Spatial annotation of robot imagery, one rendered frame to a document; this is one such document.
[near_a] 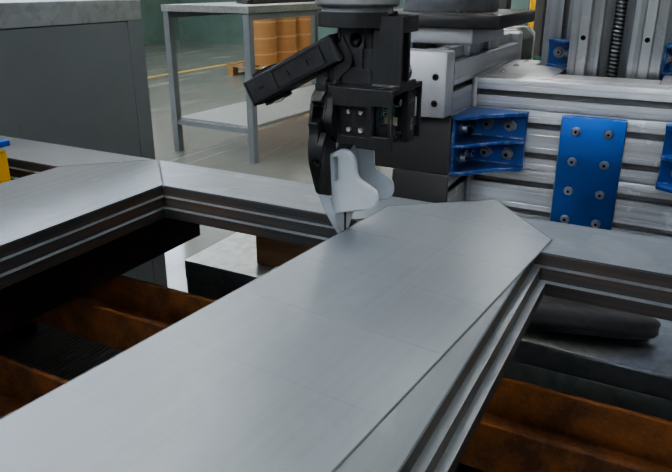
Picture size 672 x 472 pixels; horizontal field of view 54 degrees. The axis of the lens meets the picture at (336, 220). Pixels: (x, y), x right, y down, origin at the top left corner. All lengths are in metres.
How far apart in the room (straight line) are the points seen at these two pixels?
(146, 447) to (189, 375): 0.07
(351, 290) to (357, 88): 0.17
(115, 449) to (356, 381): 0.14
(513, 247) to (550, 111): 0.42
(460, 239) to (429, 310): 0.15
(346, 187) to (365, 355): 0.22
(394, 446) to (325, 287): 0.19
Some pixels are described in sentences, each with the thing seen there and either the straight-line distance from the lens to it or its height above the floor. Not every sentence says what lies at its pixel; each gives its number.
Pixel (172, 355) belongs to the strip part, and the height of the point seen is 0.85.
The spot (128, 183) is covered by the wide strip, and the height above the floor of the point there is 0.85.
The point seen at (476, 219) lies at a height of 0.85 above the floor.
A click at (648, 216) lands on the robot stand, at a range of 1.03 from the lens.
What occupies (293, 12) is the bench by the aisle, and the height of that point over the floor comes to 0.90.
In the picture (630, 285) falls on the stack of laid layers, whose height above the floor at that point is 0.84.
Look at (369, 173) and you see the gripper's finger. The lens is 0.64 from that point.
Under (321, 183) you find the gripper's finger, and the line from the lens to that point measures 0.61.
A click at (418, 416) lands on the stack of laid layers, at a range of 0.39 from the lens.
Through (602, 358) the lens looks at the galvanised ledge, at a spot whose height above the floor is 0.68.
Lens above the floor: 1.08
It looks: 20 degrees down
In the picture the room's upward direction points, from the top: straight up
